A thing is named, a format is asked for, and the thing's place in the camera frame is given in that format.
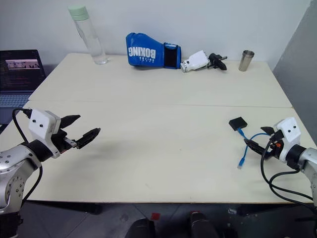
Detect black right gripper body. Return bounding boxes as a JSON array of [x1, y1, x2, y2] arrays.
[[268, 129, 285, 160]]

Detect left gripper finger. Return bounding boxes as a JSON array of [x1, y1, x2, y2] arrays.
[[59, 114, 82, 130], [75, 127, 102, 150]]

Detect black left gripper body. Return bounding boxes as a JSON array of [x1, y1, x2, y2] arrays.
[[51, 128, 78, 154]]

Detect black box with blue cable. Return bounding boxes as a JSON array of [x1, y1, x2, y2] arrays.
[[228, 117, 249, 131]]

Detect dark laptop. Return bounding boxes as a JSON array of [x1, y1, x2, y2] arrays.
[[0, 49, 47, 126]]

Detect steel cup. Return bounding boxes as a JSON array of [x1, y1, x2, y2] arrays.
[[238, 49, 256, 72]]

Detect clear bottle with green cap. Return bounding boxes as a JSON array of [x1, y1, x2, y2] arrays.
[[67, 5, 110, 66]]

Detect white and black spare gripper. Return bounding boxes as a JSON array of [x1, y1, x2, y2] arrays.
[[180, 50, 229, 73]]

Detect blue boxing glove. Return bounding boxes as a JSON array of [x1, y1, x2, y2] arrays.
[[125, 32, 183, 70]]

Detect dark rounded shape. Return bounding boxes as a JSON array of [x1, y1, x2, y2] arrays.
[[128, 217, 157, 238]]

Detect blue Ethernet cable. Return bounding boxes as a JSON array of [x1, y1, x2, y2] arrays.
[[237, 127, 272, 170]]

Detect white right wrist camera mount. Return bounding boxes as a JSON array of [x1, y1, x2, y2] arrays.
[[275, 117, 302, 162]]

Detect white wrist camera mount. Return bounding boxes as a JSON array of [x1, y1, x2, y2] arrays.
[[27, 108, 61, 159], [275, 117, 302, 162]]

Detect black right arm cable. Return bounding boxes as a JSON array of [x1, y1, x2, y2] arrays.
[[260, 138, 316, 205]]

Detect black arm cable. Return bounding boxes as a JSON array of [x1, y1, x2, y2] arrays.
[[11, 107, 44, 202], [260, 138, 316, 205]]

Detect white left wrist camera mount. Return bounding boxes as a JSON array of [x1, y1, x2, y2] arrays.
[[27, 108, 61, 159]]

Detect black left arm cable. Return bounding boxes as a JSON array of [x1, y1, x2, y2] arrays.
[[11, 107, 44, 202]]

